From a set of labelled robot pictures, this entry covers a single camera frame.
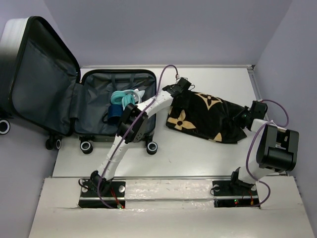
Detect black towel with tan flowers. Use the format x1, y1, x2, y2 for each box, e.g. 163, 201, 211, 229
165, 91, 247, 144

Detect teal cat-ear headphones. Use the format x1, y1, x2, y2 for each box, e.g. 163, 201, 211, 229
110, 89, 145, 109

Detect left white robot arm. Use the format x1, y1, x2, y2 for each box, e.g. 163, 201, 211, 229
90, 77, 191, 197

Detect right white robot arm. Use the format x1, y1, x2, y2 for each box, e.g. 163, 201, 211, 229
228, 99, 299, 194

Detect blue cylindrical cup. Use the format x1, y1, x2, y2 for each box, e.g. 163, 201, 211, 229
102, 104, 123, 125

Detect black open suitcase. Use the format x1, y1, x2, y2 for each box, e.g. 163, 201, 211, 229
0, 16, 157, 154

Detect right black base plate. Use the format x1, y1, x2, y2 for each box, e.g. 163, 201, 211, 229
210, 180, 260, 208

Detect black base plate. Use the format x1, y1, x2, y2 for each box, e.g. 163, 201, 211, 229
210, 180, 260, 208
78, 178, 126, 209

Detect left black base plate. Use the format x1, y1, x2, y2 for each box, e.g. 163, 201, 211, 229
78, 178, 126, 209

